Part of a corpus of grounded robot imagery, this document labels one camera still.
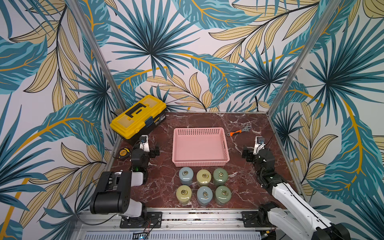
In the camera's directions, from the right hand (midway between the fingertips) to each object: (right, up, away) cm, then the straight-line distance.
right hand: (254, 145), depth 82 cm
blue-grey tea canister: (-28, -23, -9) cm, 38 cm away
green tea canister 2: (-19, -23, -9) cm, 31 cm away
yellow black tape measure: (-77, -6, +10) cm, 78 cm away
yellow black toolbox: (-68, +13, +8) cm, 69 cm away
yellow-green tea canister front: (-38, -23, -9) cm, 46 cm away
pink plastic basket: (-29, -3, +15) cm, 33 cm away
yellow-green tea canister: (-28, -16, -4) cm, 33 cm away
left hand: (-60, +1, +8) cm, 61 cm away
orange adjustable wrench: (+4, +9, +27) cm, 29 cm away
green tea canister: (-20, -16, -4) cm, 26 cm away
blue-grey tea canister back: (-38, -15, -3) cm, 41 cm away
